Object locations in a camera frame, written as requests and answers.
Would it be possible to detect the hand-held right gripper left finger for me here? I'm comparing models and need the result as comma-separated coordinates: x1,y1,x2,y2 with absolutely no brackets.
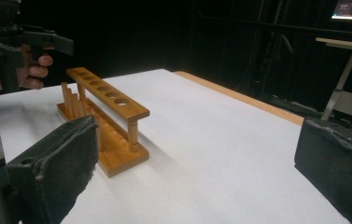
5,115,100,224

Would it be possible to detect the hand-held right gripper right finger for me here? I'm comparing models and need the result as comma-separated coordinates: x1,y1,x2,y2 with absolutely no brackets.
294,118,352,224

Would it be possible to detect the wooden test tube rack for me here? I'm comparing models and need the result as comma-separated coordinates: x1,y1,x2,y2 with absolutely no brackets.
56,66,150,179

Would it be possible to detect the white table sheet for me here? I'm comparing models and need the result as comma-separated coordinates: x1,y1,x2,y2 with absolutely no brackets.
0,68,352,224

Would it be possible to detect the white metal desk frame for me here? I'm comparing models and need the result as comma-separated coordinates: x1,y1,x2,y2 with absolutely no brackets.
315,36,352,123

